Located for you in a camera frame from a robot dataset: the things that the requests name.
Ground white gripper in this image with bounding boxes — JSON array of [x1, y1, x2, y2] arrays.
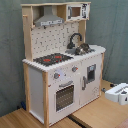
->
[[105, 83, 128, 105]]

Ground small metal pot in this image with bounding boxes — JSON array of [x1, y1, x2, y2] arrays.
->
[[75, 43, 92, 55]]

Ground wooden toy kitchen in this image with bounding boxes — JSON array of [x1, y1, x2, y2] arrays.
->
[[22, 2, 105, 128]]

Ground toy fridge door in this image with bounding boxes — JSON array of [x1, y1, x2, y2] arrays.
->
[[80, 55, 102, 106]]

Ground right red stove knob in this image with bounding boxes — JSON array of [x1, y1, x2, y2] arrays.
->
[[72, 66, 78, 72]]

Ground red stove knob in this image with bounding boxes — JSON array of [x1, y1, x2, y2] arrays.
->
[[72, 66, 78, 72], [54, 73, 60, 79]]

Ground toy oven door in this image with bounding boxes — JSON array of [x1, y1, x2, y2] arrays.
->
[[49, 78, 80, 125]]

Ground grey toy sink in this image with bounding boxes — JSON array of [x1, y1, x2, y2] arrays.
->
[[65, 48, 95, 55]]

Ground left red stove knob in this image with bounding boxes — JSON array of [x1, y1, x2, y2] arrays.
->
[[54, 73, 60, 79]]

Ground black toy faucet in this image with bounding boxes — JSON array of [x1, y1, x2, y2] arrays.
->
[[67, 33, 82, 49]]

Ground black stovetop red burners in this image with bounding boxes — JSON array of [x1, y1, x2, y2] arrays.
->
[[34, 53, 70, 66]]

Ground toy microwave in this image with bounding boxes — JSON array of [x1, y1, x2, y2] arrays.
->
[[66, 3, 90, 20]]

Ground grey range hood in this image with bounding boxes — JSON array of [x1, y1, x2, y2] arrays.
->
[[35, 6, 64, 27]]

